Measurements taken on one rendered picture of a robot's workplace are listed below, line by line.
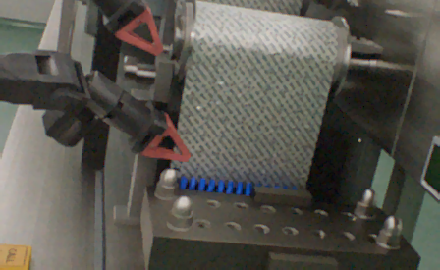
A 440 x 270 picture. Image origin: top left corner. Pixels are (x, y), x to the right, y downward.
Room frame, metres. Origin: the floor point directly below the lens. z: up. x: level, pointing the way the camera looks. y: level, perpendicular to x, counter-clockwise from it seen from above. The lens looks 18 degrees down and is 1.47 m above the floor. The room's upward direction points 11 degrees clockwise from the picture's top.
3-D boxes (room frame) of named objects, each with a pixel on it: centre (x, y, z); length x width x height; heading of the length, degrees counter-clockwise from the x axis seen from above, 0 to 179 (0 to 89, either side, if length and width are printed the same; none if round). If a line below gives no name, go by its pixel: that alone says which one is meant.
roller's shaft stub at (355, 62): (1.15, -0.20, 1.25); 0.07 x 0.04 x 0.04; 103
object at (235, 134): (1.05, -0.05, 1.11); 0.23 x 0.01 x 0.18; 103
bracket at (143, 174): (1.10, 0.13, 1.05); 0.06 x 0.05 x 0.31; 103
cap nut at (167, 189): (0.95, 0.06, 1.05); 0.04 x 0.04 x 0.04
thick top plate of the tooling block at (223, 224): (0.94, -0.12, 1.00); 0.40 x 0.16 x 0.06; 103
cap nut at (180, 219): (0.86, 0.03, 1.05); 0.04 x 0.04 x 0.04
